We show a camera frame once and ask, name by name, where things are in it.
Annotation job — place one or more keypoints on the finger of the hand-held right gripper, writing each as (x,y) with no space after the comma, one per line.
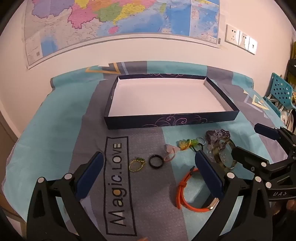
(266,131)
(247,157)

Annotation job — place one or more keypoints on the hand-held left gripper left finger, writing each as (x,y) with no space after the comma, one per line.
(90,175)

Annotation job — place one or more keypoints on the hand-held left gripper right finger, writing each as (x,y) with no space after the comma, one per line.
(209,173)

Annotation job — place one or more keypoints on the brass bangle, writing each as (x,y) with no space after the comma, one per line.
(218,160)

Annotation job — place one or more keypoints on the green charm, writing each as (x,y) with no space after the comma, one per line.
(193,142)

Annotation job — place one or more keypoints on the orange smart band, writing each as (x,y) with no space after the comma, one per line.
(182,199)

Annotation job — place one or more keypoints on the dark blue shallow cardboard box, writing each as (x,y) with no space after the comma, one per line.
(161,97)

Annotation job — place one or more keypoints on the person's right hand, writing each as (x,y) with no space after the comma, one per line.
(290,205)

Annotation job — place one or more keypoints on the blue perforated chair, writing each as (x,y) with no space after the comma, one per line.
(279,89)

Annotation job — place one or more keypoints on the printed blue grey blanket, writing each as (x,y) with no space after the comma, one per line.
(57,129)

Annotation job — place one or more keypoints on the yellow hanging bag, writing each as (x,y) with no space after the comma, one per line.
(294,49)

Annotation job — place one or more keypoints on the white wall socket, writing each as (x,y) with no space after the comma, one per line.
(232,34)
(244,40)
(253,45)

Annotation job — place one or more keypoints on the wall map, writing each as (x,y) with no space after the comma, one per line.
(104,20)

